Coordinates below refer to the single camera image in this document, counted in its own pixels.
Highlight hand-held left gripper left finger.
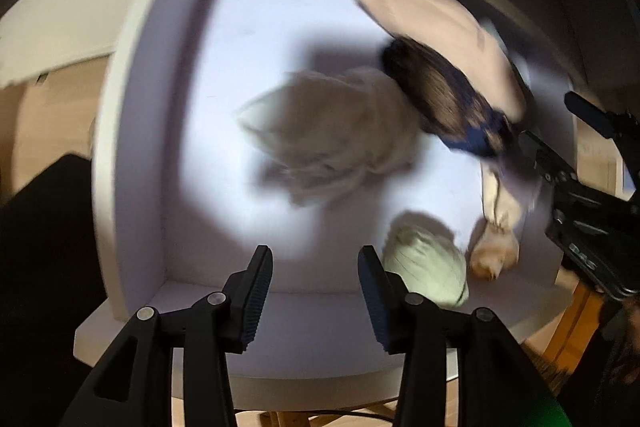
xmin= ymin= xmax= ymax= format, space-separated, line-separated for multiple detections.
xmin=57 ymin=244 xmax=275 ymax=427

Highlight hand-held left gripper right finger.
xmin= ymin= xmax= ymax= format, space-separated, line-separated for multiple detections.
xmin=357 ymin=245 xmax=573 ymax=427

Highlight cream stockings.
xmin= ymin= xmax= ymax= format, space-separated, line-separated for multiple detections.
xmin=467 ymin=157 xmax=546 ymax=281

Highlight black cable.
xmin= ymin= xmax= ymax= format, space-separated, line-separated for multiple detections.
xmin=300 ymin=407 xmax=401 ymax=425

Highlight pink beige cloth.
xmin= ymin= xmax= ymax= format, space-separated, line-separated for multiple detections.
xmin=352 ymin=0 xmax=529 ymax=118

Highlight white bed base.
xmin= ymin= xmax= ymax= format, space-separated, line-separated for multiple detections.
xmin=0 ymin=0 xmax=151 ymax=90

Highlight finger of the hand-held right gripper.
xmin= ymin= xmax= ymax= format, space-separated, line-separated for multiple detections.
xmin=519 ymin=130 xmax=579 ymax=188
xmin=564 ymin=91 xmax=640 ymax=142

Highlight dark patterned sock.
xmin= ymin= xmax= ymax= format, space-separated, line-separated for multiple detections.
xmin=381 ymin=36 xmax=518 ymax=158

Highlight pale green ribbed sock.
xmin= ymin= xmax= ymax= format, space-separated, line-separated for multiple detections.
xmin=382 ymin=211 xmax=472 ymax=309

